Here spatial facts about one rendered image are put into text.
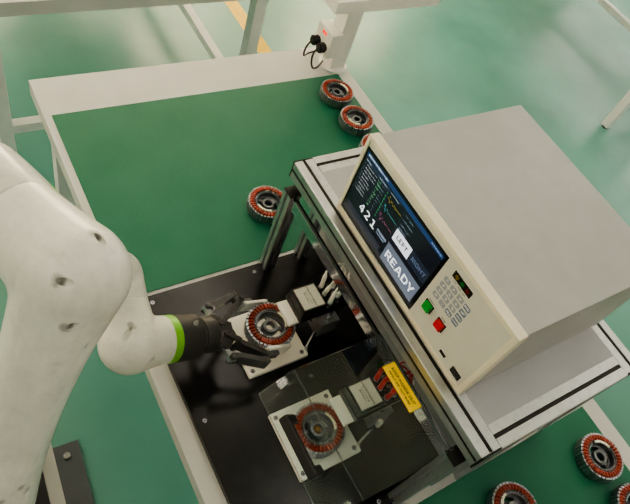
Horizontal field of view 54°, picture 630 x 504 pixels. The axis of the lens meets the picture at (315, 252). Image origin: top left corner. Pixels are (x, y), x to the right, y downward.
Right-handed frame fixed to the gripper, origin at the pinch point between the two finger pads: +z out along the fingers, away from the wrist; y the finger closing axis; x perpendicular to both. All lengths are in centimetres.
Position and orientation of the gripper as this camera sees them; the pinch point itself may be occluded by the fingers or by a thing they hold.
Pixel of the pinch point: (269, 326)
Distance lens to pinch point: 136.8
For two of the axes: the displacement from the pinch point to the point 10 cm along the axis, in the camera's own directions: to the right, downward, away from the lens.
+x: 5.8, -6.3, -5.2
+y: 4.7, 7.8, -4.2
